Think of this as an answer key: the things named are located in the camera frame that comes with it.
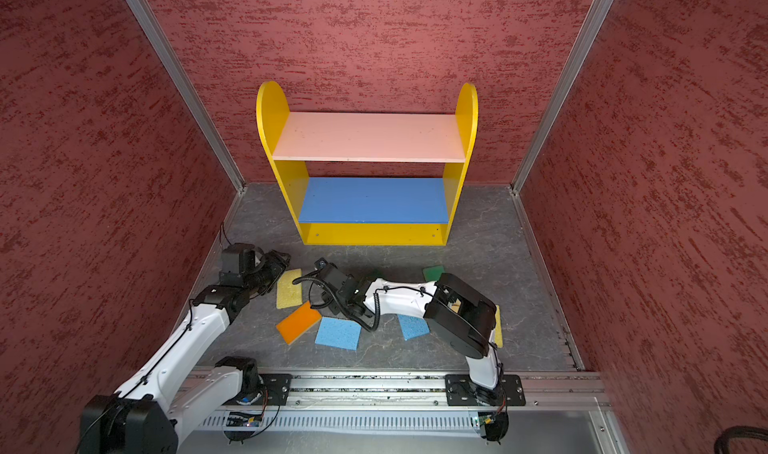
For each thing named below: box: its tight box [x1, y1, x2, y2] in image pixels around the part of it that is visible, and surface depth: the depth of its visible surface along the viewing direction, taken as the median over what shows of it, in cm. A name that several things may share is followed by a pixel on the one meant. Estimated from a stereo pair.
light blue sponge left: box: [315, 317, 362, 351], surface depth 85 cm
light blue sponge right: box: [397, 314, 431, 341], surface depth 85 cm
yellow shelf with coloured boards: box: [257, 81, 479, 245], surface depth 81 cm
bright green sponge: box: [422, 265, 446, 282], surface depth 99 cm
